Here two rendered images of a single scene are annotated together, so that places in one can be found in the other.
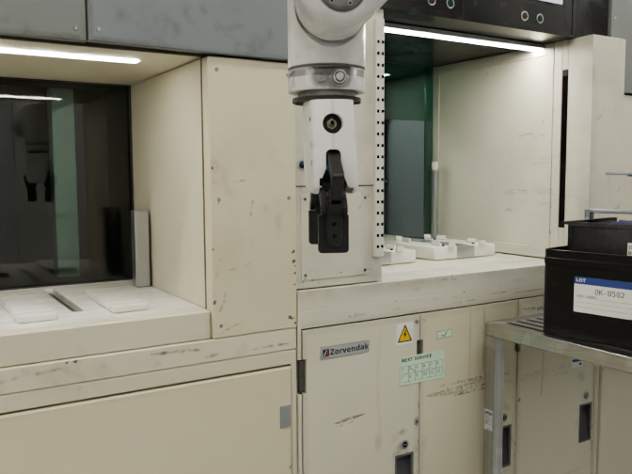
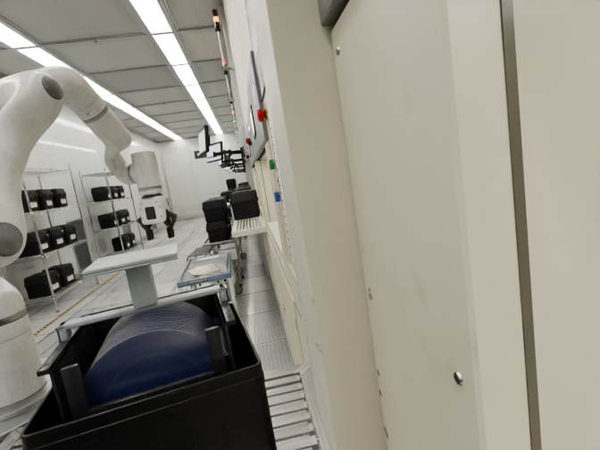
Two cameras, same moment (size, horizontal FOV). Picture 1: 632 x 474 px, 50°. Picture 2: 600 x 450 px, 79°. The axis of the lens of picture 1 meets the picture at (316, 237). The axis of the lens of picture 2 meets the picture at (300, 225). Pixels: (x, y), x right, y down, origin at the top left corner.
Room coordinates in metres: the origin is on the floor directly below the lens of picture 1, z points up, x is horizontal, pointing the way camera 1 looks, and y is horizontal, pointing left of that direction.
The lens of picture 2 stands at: (1.79, -1.03, 1.17)
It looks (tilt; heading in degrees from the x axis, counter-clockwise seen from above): 8 degrees down; 114
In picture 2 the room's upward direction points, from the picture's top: 9 degrees counter-clockwise
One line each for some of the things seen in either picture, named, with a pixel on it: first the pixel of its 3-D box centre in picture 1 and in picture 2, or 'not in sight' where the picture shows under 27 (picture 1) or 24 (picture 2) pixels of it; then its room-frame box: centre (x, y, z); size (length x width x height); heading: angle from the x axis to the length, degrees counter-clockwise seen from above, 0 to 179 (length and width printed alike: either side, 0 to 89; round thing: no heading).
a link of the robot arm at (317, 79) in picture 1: (326, 85); (150, 191); (0.75, -0.01, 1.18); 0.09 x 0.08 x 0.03; 7
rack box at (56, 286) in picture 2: not in sight; (43, 283); (-2.87, 1.59, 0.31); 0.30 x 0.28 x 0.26; 120
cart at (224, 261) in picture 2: not in sight; (213, 287); (-0.35, 1.57, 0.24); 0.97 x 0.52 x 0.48; 124
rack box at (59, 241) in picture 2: not in sight; (48, 238); (-3.06, 1.90, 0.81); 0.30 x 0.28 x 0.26; 121
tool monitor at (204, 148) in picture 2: not in sight; (219, 143); (-0.55, 2.37, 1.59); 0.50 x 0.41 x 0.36; 32
